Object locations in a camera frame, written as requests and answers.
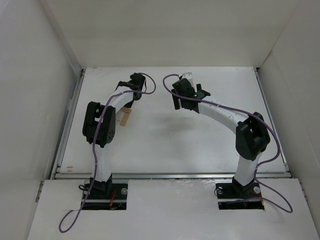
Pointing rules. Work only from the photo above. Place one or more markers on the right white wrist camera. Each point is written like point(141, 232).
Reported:
point(189, 77)

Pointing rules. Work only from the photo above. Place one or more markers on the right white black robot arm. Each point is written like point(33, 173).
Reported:
point(251, 136)

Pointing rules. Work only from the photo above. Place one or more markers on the metal rail front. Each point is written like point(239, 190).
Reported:
point(139, 176)

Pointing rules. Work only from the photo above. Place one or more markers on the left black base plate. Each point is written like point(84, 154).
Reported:
point(114, 199)

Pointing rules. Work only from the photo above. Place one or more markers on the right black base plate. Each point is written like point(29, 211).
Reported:
point(231, 198)

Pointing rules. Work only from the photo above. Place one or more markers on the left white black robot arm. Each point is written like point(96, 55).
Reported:
point(99, 129)

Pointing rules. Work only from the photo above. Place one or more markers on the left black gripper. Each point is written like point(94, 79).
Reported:
point(136, 95)

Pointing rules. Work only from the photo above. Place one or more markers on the wooden block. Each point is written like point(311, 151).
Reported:
point(126, 110)
point(124, 119)

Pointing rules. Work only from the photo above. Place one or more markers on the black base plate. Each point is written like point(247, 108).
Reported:
point(231, 198)
point(114, 199)

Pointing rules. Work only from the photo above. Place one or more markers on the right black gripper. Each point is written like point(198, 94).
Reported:
point(176, 100)

